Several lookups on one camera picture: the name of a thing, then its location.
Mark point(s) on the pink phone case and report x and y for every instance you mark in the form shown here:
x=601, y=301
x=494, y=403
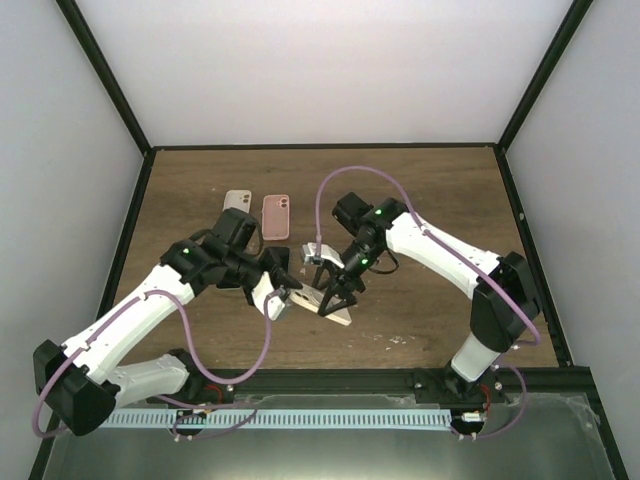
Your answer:
x=275, y=221

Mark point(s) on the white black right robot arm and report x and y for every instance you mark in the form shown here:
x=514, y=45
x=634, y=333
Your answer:
x=502, y=291

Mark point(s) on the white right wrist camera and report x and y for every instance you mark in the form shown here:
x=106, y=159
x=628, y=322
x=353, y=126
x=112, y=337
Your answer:
x=314, y=254

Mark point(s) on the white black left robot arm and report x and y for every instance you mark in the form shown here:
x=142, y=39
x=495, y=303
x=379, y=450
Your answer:
x=135, y=330

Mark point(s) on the black aluminium frame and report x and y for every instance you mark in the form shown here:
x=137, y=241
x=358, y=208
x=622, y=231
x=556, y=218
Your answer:
x=424, y=384

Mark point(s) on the black screen smartphone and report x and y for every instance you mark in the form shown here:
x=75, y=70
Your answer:
x=228, y=287
x=279, y=253

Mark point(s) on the white phone case with ring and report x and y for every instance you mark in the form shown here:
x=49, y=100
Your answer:
x=238, y=199

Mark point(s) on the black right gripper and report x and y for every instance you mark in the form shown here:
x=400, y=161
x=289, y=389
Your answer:
x=347, y=295

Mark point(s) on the grey metal plate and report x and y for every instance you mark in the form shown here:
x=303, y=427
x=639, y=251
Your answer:
x=545, y=436

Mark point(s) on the light blue slotted cable duct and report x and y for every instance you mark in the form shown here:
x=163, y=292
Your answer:
x=408, y=419

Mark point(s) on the beige phone case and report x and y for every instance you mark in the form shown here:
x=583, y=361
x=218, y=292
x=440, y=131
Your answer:
x=311, y=300

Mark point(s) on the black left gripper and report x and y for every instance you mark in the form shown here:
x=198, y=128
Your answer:
x=282, y=278

